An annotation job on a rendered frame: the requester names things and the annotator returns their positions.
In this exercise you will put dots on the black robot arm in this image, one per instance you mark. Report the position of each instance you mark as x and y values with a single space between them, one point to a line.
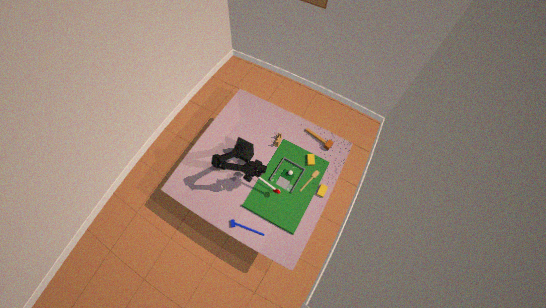
249 168

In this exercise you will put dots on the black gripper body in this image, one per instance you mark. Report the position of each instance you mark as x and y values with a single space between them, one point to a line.
247 177

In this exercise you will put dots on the yellow rectangular block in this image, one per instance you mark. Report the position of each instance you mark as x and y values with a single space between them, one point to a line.
322 190
311 159

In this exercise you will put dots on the green putting mat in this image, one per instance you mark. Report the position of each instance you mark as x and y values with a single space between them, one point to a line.
286 209

